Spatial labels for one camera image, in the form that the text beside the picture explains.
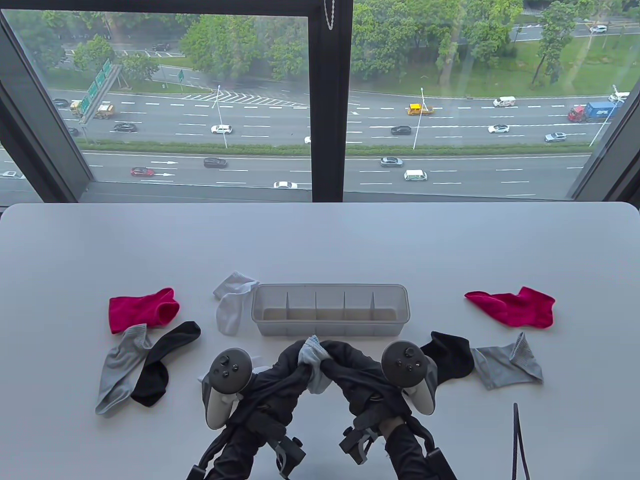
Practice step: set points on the person's left hand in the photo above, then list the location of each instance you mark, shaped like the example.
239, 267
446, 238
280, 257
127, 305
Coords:
275, 395

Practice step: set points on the person's right hand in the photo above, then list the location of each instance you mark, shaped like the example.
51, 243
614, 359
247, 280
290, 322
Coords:
365, 390

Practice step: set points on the white sock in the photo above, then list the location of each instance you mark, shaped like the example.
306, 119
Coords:
256, 362
230, 310

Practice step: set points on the light blue sock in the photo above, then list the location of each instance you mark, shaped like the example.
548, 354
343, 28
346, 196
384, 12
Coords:
310, 352

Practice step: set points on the black sock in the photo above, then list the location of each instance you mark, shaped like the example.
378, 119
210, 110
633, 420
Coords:
450, 357
150, 380

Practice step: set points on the grey sock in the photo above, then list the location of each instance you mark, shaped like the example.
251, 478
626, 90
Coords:
117, 370
505, 367

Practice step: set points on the red sock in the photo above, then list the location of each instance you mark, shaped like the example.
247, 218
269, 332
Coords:
140, 310
515, 307

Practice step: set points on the person's left forearm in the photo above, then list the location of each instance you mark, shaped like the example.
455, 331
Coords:
235, 455

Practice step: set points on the person's right forearm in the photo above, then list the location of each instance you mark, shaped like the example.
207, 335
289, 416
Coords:
405, 455

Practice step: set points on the clear plastic divided organizer box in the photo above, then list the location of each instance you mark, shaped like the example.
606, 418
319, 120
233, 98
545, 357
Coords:
330, 320

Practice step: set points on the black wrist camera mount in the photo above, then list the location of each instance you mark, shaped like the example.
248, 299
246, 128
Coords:
290, 455
357, 445

